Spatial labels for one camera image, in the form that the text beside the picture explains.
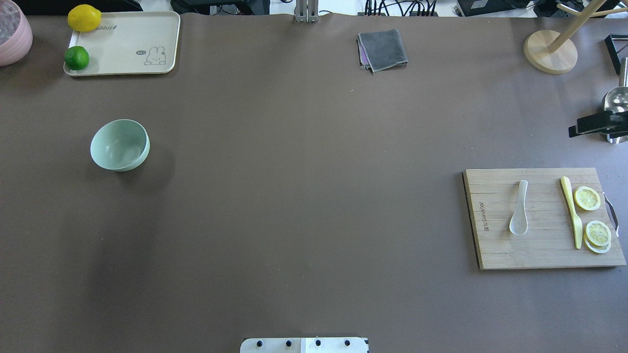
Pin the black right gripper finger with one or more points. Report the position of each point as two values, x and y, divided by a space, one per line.
596 123

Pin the wooden mug tree stand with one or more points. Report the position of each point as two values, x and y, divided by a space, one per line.
553 52

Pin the green lime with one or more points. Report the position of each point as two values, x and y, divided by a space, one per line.
76 58

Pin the metal scoop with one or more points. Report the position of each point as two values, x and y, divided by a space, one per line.
616 100

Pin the aluminium frame post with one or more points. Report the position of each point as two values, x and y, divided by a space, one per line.
306 11

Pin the pink bowl with ice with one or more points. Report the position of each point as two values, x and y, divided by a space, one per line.
16 36

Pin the lemon slice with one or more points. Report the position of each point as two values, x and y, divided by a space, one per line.
587 198
598 237

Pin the grey folded cloth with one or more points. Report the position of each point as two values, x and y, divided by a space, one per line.
381 50

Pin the wooden cutting board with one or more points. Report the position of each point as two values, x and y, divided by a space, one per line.
549 241

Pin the yellow lemon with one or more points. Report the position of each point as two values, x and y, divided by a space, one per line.
84 18

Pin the lemon slice lower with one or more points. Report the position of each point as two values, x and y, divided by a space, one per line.
598 237

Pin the yellow plastic knife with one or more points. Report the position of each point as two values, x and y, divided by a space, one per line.
575 219

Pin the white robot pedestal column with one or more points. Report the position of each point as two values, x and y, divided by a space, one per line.
305 345

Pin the white ceramic spoon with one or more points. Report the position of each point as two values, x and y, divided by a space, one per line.
518 223

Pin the cream rabbit tray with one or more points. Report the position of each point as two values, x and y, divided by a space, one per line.
130 43

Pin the mint green bowl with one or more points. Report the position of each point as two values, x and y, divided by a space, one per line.
120 145

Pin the lemon slice upper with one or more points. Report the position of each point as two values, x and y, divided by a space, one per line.
587 198

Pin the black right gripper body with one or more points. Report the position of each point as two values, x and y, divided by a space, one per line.
590 125

